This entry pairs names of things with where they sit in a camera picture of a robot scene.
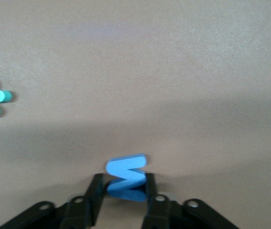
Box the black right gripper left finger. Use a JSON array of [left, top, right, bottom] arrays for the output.
[[0, 173, 105, 229]]

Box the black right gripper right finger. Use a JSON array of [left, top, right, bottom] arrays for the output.
[[141, 173, 240, 229]]

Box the blue foam uppercase M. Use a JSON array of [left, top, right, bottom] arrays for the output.
[[105, 153, 148, 203]]

